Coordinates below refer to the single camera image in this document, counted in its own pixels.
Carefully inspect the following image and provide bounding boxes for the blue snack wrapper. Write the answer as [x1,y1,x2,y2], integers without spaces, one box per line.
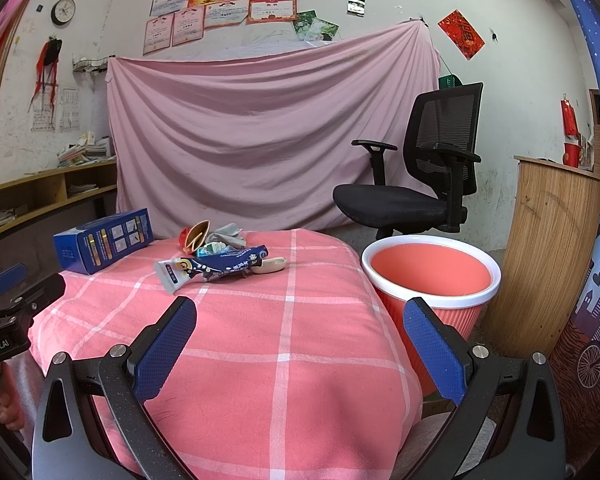
[154,245,268,294]

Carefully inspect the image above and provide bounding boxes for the grey face mask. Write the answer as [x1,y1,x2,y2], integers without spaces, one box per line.
[206,223,247,249]

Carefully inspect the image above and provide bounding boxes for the cream plastic shell piece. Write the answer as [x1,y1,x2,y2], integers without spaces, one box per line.
[250,257,287,274]

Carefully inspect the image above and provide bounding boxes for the white blue medicine sachet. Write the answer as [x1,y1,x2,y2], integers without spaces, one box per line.
[195,242,236,258]

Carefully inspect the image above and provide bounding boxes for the pink white trash bin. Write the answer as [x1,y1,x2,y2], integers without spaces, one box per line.
[362,235,502,396]

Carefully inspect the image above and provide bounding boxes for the person left hand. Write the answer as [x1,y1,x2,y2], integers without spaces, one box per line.
[0,362,24,431]

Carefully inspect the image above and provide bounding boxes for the blue cardboard box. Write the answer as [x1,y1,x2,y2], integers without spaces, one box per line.
[53,208,154,275]

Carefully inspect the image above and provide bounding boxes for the stack of books papers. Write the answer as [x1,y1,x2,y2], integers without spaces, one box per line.
[57,131,114,167]

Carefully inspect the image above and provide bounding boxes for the pink checkered table cloth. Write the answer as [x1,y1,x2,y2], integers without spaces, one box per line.
[28,227,425,480]

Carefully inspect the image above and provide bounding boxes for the wooden curved counter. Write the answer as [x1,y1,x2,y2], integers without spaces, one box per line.
[481,156,600,358]

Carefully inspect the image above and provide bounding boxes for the red hanging tassel ornament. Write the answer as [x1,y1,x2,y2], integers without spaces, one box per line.
[30,36,62,114]

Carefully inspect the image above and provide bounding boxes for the red cup on counter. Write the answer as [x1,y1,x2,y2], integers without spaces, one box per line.
[562,142,581,168]

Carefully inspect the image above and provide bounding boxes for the red hanging lantern decoration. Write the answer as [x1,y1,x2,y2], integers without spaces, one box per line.
[560,94,580,144]

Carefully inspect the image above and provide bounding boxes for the black office chair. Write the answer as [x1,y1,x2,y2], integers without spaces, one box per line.
[332,82,483,240]

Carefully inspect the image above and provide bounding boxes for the pink hanging sheet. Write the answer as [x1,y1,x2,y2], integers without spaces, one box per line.
[106,21,440,238]

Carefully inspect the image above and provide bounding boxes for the green photo prints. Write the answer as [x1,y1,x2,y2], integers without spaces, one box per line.
[292,10,339,41]

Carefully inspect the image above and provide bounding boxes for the wooden wall shelf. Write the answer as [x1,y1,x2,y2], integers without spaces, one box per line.
[0,159,117,282]

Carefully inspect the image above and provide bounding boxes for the round wall clock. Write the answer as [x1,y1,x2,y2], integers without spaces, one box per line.
[50,0,76,26]

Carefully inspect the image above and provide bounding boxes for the red paper wall poster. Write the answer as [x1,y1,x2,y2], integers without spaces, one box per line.
[438,10,484,61]

